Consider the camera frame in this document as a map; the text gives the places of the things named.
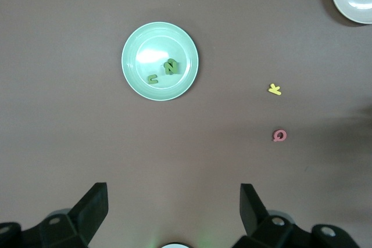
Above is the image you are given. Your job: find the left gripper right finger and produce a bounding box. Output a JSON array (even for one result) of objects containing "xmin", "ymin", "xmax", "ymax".
[{"xmin": 232, "ymin": 183, "xmax": 361, "ymax": 248}]

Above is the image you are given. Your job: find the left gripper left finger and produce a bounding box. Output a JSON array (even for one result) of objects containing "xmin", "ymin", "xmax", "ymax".
[{"xmin": 0, "ymin": 182, "xmax": 109, "ymax": 248}]

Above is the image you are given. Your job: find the yellow letter k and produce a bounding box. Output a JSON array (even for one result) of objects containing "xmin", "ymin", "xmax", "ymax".
[{"xmin": 267, "ymin": 82, "xmax": 282, "ymax": 96}]

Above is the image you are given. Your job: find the green letter N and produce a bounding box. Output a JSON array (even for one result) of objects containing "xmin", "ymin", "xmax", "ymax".
[{"xmin": 167, "ymin": 60, "xmax": 180, "ymax": 75}]

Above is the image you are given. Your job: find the green plate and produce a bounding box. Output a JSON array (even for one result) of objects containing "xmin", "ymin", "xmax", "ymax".
[{"xmin": 121, "ymin": 21, "xmax": 201, "ymax": 102}]

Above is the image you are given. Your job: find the pink letter Q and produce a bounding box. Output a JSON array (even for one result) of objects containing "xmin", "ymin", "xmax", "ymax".
[{"xmin": 272, "ymin": 129, "xmax": 288, "ymax": 143}]

